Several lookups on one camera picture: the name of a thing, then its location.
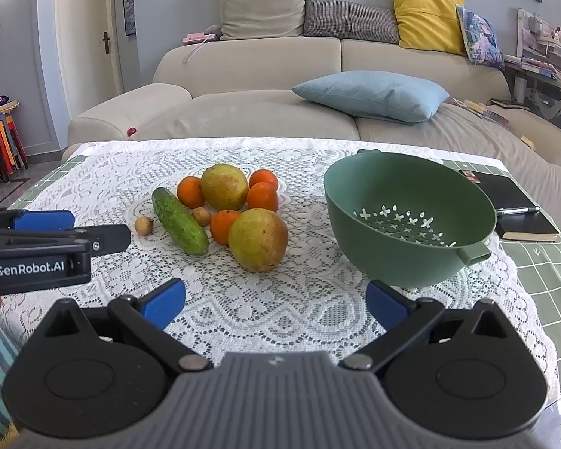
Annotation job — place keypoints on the floral cushion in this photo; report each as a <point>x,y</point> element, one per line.
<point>479,37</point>

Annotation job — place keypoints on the yellow cushion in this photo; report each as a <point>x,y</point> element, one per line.
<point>428,16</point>

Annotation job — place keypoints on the thin black book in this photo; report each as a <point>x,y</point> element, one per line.
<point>509,104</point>

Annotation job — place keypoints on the small yellow item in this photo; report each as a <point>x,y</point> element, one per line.
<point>528,141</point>

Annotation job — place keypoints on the beige sofa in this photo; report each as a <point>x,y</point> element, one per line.
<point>262,114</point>

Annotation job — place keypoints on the white door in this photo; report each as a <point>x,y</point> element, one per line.
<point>91,28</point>

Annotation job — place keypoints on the stacked plastic stools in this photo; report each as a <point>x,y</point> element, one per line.
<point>4,142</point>

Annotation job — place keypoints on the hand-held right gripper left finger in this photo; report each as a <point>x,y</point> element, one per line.
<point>164,301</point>

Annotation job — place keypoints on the orange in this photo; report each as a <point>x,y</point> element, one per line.
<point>263,198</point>
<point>222,228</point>
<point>190,192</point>
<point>263,178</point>

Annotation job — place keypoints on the black pen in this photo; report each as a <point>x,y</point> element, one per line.
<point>519,210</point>

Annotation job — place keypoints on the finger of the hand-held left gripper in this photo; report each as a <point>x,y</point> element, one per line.
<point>110,236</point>
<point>44,220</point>

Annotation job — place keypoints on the open magazines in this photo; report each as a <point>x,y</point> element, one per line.
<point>479,110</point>

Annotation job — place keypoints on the large yellow-green apple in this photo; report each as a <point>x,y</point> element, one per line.
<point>258,241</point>
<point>224,187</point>

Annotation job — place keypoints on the pink box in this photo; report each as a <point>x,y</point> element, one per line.
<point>195,37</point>

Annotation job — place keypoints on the cluttered study desk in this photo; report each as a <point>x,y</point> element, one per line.
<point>549,56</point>

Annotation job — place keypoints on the green colander bowl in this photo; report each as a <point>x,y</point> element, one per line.
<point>402,187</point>

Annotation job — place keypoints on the white lace tablecloth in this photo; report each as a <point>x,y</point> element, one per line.
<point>280,308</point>

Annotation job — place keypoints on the beige cushion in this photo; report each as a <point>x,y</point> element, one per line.
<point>262,4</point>

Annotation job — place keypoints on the light blue pillow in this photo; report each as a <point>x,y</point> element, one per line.
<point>374,96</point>

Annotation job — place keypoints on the cucumber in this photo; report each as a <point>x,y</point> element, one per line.
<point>180,222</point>

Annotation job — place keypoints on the black notebook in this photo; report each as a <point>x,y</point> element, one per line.
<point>507,191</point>

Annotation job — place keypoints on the grey checked cushion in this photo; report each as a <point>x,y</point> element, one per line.
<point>350,21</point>

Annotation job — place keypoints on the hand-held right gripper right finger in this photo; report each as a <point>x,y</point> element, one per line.
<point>384,303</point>

